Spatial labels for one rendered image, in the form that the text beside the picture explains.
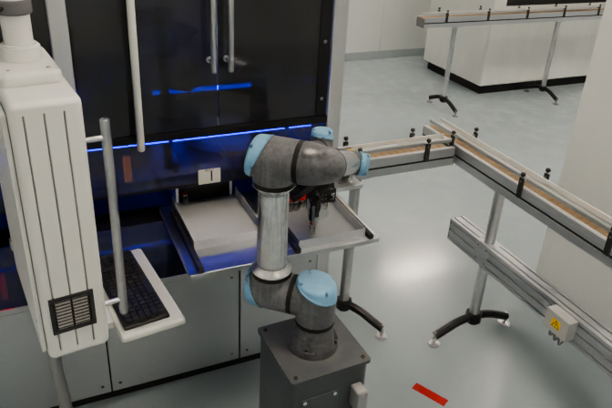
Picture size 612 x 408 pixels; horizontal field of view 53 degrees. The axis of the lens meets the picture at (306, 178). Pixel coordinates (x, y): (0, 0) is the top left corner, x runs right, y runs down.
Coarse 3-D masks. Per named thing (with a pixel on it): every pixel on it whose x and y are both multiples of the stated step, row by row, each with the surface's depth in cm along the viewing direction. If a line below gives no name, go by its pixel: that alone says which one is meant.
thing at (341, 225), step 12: (336, 204) 240; (300, 216) 233; (336, 216) 234; (348, 216) 232; (288, 228) 219; (300, 228) 225; (324, 228) 226; (336, 228) 226; (348, 228) 227; (360, 228) 224; (300, 240) 211; (312, 240) 213; (324, 240) 215; (336, 240) 218
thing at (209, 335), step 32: (192, 288) 247; (224, 288) 254; (0, 320) 219; (32, 320) 224; (192, 320) 254; (224, 320) 261; (256, 320) 269; (0, 352) 225; (32, 352) 230; (96, 352) 242; (128, 352) 248; (160, 352) 255; (192, 352) 262; (224, 352) 269; (256, 352) 277; (0, 384) 230; (32, 384) 236; (96, 384) 248; (128, 384) 255
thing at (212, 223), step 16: (176, 208) 228; (192, 208) 234; (208, 208) 235; (224, 208) 235; (240, 208) 236; (192, 224) 223; (208, 224) 224; (224, 224) 224; (240, 224) 225; (256, 224) 225; (192, 240) 209; (208, 240) 209; (224, 240) 212; (240, 240) 215
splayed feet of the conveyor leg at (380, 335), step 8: (336, 304) 309; (344, 304) 306; (352, 304) 307; (360, 312) 305; (368, 312) 305; (368, 320) 303; (376, 320) 303; (376, 328) 302; (376, 336) 304; (384, 336) 304
